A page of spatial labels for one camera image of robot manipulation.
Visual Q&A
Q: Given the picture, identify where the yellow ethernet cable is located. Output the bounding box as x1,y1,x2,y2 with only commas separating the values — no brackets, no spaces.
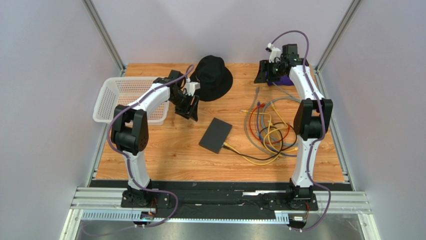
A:
240,103,290,134
222,121,299,167

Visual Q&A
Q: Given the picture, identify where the red ethernet cable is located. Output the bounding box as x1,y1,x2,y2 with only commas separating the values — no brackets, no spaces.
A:
248,103,298,145

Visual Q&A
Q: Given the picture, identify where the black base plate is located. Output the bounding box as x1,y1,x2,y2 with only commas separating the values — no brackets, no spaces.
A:
120,180,354,221

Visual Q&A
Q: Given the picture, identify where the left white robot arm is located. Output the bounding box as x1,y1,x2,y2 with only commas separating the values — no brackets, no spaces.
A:
108,70,201,207

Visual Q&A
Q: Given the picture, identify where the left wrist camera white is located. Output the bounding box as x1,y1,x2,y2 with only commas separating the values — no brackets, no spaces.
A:
183,79,201,96

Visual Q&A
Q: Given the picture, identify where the white plastic basket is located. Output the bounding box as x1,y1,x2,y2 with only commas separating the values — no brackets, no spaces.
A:
92,76,170,126

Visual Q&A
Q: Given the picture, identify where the black cable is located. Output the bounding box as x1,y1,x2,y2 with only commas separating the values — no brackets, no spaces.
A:
223,121,290,162

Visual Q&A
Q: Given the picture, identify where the blue ethernet cable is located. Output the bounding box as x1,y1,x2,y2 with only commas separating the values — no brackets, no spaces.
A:
257,114,299,158

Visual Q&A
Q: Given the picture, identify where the black bucket hat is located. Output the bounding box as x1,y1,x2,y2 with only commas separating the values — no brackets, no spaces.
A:
190,55,234,102

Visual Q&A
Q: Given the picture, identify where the black network switch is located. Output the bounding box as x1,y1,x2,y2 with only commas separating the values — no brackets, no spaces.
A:
199,118,233,154

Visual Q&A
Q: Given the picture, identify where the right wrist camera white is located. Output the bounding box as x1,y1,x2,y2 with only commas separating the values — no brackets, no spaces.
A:
265,42,282,63

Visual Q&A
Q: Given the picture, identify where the grey ethernet cable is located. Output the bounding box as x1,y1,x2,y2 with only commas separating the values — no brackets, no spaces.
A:
243,81,302,158

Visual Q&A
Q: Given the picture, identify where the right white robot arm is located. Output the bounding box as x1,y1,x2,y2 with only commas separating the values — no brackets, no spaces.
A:
254,43,333,205

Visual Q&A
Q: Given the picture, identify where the purple cloth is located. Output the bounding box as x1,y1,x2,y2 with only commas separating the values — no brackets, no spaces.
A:
266,75,294,86

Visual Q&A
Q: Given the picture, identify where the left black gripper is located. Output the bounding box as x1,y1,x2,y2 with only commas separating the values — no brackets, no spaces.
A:
169,92,200,122

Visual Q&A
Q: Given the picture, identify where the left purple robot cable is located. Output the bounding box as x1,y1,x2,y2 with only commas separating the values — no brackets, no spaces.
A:
106,63,196,229

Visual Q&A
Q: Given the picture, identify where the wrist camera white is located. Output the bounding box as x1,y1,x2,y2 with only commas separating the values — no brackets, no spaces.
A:
183,79,201,96
265,42,282,63

